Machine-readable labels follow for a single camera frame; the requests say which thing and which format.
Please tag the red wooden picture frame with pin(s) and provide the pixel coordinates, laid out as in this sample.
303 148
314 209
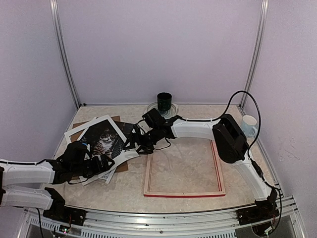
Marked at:
185 171

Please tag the white photo mat board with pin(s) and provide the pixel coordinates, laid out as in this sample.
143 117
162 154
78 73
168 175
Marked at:
90 123

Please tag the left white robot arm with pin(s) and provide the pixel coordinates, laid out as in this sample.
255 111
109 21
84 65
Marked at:
13 177

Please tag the right aluminium corner post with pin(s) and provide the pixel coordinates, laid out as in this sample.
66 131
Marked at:
258 44

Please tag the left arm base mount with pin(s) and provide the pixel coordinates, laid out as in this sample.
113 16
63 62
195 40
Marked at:
65 214

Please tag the aluminium corner post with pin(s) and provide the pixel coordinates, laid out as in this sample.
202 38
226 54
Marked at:
63 54
258 44

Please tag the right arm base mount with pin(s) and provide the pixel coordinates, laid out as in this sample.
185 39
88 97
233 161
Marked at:
257 214

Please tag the cat photo print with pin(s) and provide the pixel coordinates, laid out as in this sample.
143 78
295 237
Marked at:
104 140

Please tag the white striped ceramic plate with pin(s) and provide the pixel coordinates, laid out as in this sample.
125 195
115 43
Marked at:
166 114

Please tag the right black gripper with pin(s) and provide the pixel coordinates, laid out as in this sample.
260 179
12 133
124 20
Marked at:
148 149

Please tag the dark green cup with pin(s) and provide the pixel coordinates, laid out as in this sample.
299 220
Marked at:
164 101

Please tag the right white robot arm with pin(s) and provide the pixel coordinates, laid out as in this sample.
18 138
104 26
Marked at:
230 141

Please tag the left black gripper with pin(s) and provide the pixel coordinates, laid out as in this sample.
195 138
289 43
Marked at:
103 162

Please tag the left aluminium corner post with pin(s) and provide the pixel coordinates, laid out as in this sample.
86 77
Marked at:
63 54

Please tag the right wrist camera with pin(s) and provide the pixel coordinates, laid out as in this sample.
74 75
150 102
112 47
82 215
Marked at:
153 118

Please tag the light blue mug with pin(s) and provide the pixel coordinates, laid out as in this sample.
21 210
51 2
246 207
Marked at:
249 126

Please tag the aluminium front rail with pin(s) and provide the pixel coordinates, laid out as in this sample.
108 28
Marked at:
208 224

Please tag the brown cardboard backing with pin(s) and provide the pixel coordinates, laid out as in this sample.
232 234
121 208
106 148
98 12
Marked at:
121 168

